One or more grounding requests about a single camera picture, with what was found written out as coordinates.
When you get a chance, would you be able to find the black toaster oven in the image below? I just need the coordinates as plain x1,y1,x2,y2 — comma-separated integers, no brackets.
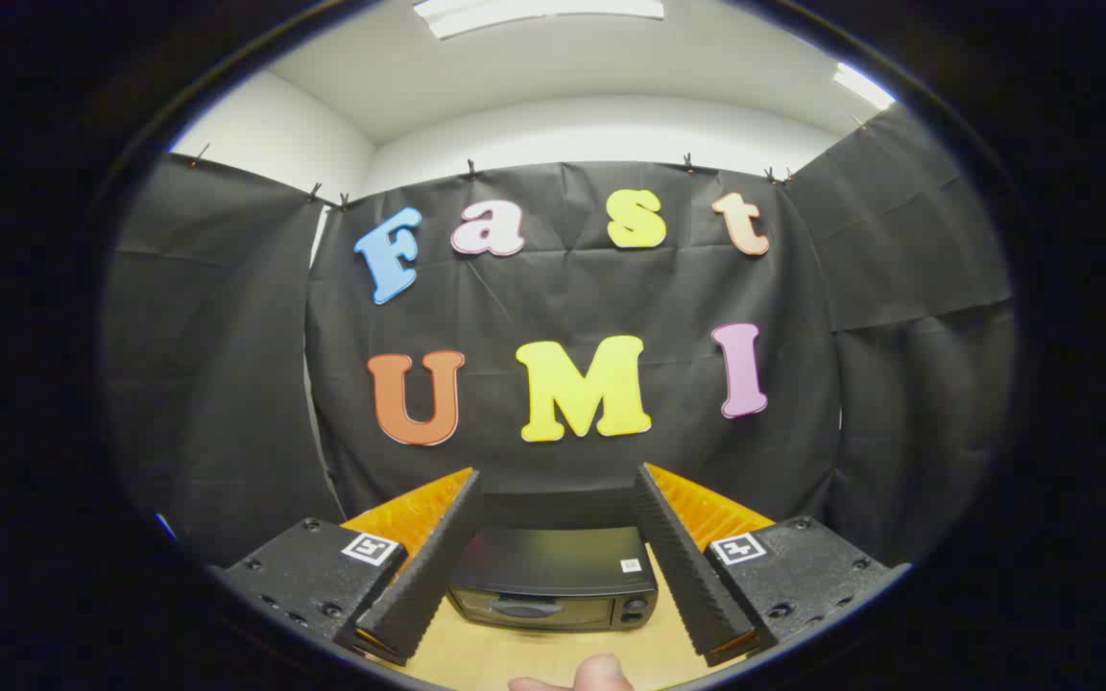
445,526,660,632

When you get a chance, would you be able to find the long ceiling light panel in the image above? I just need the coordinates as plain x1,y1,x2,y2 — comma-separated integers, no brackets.
412,0,666,41

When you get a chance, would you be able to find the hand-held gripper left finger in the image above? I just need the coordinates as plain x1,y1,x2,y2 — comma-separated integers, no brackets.
210,467,485,668

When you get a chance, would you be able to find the small ceiling light panel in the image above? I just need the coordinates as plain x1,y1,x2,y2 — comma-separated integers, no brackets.
833,61,897,109

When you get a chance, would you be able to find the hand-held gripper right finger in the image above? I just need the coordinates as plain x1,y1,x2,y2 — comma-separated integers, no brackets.
635,463,911,668

